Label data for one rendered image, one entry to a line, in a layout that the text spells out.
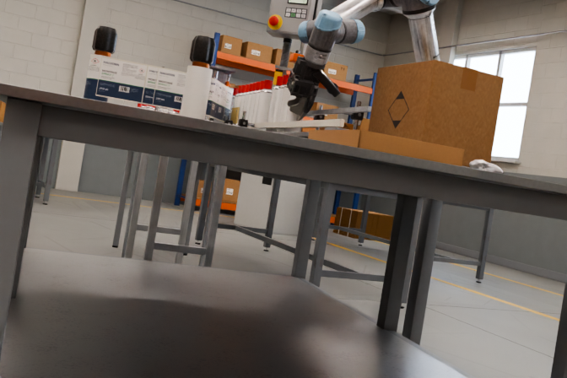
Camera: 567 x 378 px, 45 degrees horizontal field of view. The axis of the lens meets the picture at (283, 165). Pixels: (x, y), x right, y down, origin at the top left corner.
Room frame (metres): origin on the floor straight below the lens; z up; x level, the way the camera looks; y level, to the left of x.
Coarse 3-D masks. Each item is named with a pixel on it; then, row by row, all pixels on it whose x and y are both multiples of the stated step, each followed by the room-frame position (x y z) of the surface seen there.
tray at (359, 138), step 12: (312, 132) 1.69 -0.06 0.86; (324, 132) 1.62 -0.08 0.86; (336, 132) 1.55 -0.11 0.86; (348, 132) 1.49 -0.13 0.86; (360, 132) 1.44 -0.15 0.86; (372, 132) 1.44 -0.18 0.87; (348, 144) 1.48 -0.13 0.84; (360, 144) 1.44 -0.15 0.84; (372, 144) 1.45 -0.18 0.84; (384, 144) 1.45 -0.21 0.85; (396, 144) 1.46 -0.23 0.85; (408, 144) 1.47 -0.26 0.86; (420, 144) 1.48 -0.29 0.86; (432, 144) 1.49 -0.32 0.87; (408, 156) 1.48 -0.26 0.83; (420, 156) 1.48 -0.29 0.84; (432, 156) 1.49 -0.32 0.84; (444, 156) 1.50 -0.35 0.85; (456, 156) 1.51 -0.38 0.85
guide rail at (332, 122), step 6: (312, 120) 1.96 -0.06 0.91; (318, 120) 1.91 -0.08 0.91; (324, 120) 1.87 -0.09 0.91; (330, 120) 1.83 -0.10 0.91; (336, 120) 1.79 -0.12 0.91; (342, 120) 1.77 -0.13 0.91; (258, 126) 2.45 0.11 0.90; (264, 126) 2.39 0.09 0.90; (270, 126) 2.32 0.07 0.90; (276, 126) 2.26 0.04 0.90; (282, 126) 2.20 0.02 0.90; (288, 126) 2.15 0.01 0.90; (294, 126) 2.09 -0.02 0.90; (300, 126) 2.04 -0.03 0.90; (306, 126) 1.99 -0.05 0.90; (312, 126) 1.95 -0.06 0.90; (318, 126) 1.91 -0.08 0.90; (324, 126) 1.86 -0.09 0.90; (330, 126) 1.83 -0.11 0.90; (336, 126) 1.79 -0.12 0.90; (342, 126) 1.77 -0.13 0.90
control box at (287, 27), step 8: (272, 0) 2.66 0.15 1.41; (280, 0) 2.65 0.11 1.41; (272, 8) 2.66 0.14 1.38; (280, 8) 2.65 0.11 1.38; (280, 16) 2.65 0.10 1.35; (280, 24) 2.65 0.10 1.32; (288, 24) 2.64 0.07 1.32; (296, 24) 2.63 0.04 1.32; (272, 32) 2.67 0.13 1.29; (280, 32) 2.66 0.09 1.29; (288, 32) 2.65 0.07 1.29; (296, 32) 2.63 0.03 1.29
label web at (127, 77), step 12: (108, 60) 2.49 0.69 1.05; (120, 60) 2.50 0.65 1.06; (108, 72) 2.49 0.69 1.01; (120, 72) 2.50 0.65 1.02; (132, 72) 2.51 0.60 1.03; (144, 72) 2.52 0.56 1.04; (156, 72) 2.53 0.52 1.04; (108, 84) 2.49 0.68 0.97; (120, 84) 2.50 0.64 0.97; (132, 84) 2.51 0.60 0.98; (144, 84) 2.52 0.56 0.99; (108, 96) 2.50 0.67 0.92; (120, 96) 2.50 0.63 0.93; (132, 96) 2.51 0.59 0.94; (144, 96) 2.52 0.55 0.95
